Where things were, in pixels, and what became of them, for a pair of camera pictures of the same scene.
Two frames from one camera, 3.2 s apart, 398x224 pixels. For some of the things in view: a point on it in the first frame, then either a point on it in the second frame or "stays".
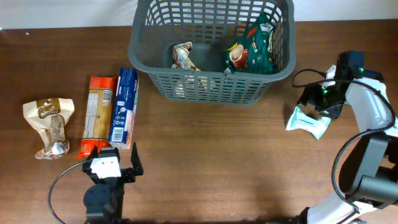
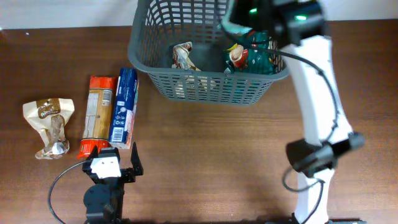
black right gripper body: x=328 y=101 → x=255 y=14
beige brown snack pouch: x=181 y=58 stays
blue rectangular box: x=124 y=108 stays
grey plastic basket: x=213 y=26 stays
